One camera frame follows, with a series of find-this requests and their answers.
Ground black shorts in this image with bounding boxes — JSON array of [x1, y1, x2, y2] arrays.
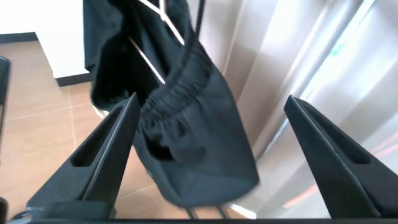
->
[[82, 0, 261, 209]]

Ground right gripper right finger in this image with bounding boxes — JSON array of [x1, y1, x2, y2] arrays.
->
[[284, 95, 398, 220]]

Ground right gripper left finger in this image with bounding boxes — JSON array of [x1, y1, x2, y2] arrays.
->
[[25, 92, 141, 220]]

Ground beige curtain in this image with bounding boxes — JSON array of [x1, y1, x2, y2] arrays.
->
[[198, 0, 398, 219]]

